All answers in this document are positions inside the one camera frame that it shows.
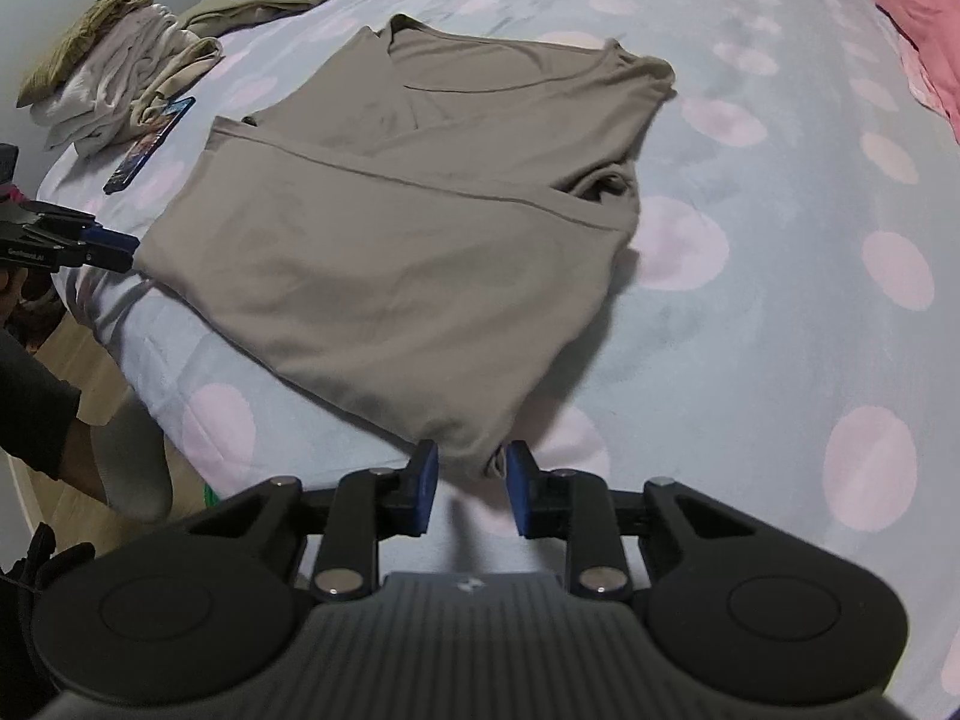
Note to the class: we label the smartphone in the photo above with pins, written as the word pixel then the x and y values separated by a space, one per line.
pixel 146 146

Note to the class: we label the person's leg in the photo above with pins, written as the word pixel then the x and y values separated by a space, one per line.
pixel 45 405

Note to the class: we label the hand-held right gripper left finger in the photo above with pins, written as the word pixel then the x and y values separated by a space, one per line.
pixel 424 487

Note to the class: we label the olive yellow cloth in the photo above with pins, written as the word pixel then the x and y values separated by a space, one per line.
pixel 82 37

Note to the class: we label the light pink pillow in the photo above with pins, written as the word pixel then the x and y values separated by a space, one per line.
pixel 919 75

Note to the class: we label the person's left hand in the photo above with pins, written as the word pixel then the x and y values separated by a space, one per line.
pixel 11 292

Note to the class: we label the polka dot bed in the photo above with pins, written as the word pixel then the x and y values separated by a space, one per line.
pixel 787 352

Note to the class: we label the taupe long-sleeve shirt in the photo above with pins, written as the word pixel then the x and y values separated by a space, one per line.
pixel 375 277

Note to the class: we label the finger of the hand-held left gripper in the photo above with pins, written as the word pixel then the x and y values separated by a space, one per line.
pixel 112 251

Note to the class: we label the pile of beige clothes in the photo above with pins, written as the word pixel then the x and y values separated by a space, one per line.
pixel 127 90

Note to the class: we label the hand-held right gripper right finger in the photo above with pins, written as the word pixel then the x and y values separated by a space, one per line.
pixel 519 491

